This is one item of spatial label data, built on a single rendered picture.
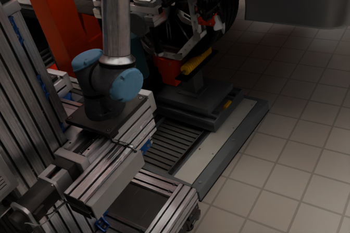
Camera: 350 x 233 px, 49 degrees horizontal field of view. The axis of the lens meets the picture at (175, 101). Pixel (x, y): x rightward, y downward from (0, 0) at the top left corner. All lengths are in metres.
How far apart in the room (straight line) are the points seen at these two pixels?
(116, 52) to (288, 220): 1.22
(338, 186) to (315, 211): 0.20
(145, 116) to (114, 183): 0.36
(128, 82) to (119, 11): 0.22
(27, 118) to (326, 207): 1.42
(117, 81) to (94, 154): 0.31
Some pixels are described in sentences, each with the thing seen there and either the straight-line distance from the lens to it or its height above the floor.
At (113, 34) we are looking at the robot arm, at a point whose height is 1.15.
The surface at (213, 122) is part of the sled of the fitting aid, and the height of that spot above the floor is 0.17.
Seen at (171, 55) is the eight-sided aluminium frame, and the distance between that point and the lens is 2.10.
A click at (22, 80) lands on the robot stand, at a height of 1.04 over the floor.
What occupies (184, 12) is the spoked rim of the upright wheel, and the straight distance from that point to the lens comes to 2.05.
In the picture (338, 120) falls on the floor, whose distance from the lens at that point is 2.51.
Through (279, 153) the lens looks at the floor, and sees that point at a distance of 2.29.
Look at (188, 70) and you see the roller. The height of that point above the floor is 0.52.
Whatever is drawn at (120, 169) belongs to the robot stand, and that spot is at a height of 0.73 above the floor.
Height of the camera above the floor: 1.63
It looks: 36 degrees down
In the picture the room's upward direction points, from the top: 13 degrees counter-clockwise
